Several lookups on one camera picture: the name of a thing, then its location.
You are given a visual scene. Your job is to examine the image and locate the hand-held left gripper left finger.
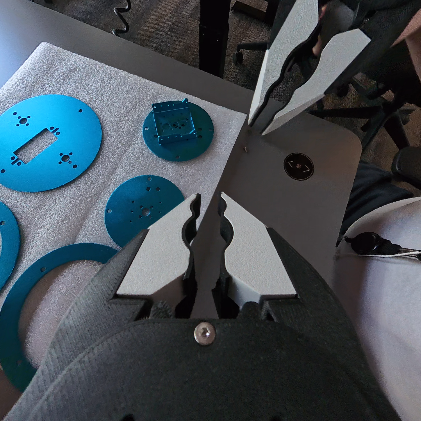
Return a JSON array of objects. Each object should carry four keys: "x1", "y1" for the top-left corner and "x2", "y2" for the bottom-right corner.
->
[{"x1": 117, "y1": 193, "x2": 202, "y2": 300}]

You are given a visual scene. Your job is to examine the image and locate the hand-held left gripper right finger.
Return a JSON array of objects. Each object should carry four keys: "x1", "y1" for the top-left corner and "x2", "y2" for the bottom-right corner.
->
[{"x1": 218, "y1": 192, "x2": 299, "y2": 306}]

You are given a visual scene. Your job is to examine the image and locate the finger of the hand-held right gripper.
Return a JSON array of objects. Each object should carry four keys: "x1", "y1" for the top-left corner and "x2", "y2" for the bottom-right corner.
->
[
  {"x1": 261, "y1": 29, "x2": 371, "y2": 136},
  {"x1": 247, "y1": 0, "x2": 323, "y2": 127}
]

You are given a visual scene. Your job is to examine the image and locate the small blue metal disc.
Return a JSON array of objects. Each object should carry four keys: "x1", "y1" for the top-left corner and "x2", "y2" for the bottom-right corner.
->
[{"x1": 142, "y1": 100, "x2": 214, "y2": 162}]

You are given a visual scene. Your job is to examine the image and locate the blue square metal bracket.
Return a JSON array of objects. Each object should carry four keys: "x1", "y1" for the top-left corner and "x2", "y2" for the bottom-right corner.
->
[{"x1": 151, "y1": 98, "x2": 198, "y2": 146}]

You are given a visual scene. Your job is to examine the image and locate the round black desk control button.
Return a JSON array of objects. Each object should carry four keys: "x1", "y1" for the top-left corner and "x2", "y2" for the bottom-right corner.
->
[{"x1": 284, "y1": 152, "x2": 314, "y2": 181}]

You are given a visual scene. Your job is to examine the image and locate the black office chair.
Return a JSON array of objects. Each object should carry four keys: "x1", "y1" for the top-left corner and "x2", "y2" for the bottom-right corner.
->
[
  {"x1": 309, "y1": 74, "x2": 421, "y2": 150},
  {"x1": 232, "y1": 41, "x2": 268, "y2": 65}
]

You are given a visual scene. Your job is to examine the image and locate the medium blue drilled disc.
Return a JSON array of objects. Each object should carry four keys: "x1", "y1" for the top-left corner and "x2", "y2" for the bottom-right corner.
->
[{"x1": 105, "y1": 175, "x2": 185, "y2": 248}]

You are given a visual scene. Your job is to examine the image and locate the black table leg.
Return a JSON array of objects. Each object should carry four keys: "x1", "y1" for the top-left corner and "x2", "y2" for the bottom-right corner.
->
[{"x1": 200, "y1": 0, "x2": 229, "y2": 78}]

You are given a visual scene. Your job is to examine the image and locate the black chair armrest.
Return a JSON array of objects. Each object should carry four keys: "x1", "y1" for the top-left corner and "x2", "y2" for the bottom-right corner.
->
[{"x1": 391, "y1": 146, "x2": 421, "y2": 198}]

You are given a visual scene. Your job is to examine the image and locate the person's dark pants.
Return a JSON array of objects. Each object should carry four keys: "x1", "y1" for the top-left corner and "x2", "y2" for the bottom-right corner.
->
[{"x1": 339, "y1": 161, "x2": 421, "y2": 235}]

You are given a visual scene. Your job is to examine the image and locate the person in white shirt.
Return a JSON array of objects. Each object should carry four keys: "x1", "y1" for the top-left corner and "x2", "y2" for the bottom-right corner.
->
[{"x1": 332, "y1": 197, "x2": 421, "y2": 421}]

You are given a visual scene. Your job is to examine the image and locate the large blue disc rectangular hole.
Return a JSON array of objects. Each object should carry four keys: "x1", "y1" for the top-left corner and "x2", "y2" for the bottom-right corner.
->
[{"x1": 0, "y1": 94, "x2": 102, "y2": 193}]

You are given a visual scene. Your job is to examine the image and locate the white foam sheet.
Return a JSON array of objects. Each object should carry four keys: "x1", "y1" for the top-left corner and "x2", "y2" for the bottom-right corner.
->
[{"x1": 0, "y1": 42, "x2": 248, "y2": 408}]

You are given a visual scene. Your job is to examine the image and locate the blue metal ring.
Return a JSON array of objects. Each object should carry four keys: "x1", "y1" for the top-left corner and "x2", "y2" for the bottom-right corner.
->
[
  {"x1": 0, "y1": 201, "x2": 21, "y2": 291},
  {"x1": 0, "y1": 243, "x2": 120, "y2": 393}
]

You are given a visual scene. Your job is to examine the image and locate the black lanyard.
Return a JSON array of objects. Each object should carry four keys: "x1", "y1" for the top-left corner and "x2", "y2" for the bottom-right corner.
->
[{"x1": 344, "y1": 232, "x2": 421, "y2": 260}]

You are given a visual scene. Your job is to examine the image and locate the black coiled cable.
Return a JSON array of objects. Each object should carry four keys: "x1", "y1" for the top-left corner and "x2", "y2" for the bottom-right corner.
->
[{"x1": 112, "y1": 0, "x2": 132, "y2": 37}]

